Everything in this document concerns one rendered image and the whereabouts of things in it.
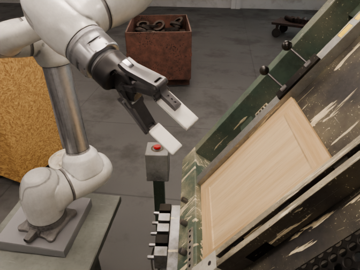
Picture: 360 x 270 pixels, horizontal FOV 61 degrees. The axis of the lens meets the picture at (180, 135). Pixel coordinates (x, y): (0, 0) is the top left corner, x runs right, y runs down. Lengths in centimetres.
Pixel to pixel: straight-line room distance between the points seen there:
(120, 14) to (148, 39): 369
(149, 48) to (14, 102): 226
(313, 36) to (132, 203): 187
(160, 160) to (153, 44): 298
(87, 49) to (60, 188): 83
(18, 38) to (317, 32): 111
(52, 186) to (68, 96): 36
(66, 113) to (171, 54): 329
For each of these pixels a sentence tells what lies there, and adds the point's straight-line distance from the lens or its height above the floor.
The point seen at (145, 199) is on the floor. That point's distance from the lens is 266.
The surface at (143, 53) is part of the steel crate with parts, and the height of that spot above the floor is 53.
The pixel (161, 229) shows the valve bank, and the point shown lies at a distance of 142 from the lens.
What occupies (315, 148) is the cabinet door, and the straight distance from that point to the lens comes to 98.
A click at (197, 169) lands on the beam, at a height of 90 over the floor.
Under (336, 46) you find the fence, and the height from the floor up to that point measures 154.
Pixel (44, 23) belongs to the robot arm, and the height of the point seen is 172.
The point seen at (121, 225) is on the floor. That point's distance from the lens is 249.
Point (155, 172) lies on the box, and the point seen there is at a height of 82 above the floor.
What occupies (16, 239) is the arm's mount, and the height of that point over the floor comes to 81.
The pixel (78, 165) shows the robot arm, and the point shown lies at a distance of 134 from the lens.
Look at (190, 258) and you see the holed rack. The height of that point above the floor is 89.
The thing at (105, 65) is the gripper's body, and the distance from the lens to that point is 58.
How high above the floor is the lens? 185
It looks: 32 degrees down
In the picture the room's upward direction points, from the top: straight up
